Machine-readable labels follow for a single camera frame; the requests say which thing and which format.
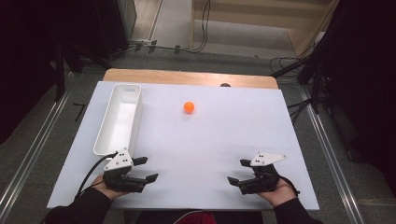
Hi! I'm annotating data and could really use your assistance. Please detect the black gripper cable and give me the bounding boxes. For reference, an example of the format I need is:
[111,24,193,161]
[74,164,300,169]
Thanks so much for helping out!
[75,150,120,201]

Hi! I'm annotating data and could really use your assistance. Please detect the white plastic bin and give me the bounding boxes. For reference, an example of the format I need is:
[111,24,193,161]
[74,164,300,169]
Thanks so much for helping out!
[92,83,144,157]

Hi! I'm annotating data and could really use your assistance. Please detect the person's right hand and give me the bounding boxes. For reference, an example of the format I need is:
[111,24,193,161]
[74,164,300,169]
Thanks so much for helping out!
[257,177,297,208]

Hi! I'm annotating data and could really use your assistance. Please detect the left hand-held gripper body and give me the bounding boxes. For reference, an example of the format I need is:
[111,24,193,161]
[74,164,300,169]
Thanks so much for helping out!
[102,147,148,193]

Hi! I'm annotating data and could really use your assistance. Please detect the white board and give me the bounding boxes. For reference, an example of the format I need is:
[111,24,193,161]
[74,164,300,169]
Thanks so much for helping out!
[46,80,320,212]

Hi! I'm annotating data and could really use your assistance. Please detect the black wrist strap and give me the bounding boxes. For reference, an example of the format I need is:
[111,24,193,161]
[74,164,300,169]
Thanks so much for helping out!
[278,175,301,197]

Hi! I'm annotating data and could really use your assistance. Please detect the black floor cable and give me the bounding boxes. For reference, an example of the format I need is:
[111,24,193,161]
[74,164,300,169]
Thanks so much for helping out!
[174,0,213,54]

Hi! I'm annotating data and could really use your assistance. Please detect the metal floor rail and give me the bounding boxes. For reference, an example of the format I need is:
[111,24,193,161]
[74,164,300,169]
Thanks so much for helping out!
[298,84,366,224]
[0,72,76,216]

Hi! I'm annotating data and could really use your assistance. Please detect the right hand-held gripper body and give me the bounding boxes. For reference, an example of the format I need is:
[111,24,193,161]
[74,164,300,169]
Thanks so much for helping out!
[236,151,289,196]

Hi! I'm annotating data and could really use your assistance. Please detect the person's red garment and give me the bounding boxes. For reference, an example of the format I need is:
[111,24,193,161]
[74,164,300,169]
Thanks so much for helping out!
[173,209,219,224]

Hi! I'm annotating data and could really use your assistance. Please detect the black cabinet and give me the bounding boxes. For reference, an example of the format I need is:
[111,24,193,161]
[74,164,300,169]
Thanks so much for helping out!
[92,0,138,61]

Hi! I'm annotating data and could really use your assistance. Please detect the person's left hand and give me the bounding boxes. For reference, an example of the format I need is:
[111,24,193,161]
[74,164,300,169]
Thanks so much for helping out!
[90,174,129,201]

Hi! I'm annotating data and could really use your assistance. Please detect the black stand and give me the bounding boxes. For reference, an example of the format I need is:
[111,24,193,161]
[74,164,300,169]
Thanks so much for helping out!
[53,38,114,104]
[270,52,332,115]

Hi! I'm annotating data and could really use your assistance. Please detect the white power strip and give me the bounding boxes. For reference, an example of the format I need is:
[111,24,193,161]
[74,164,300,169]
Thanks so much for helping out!
[129,38,158,49]

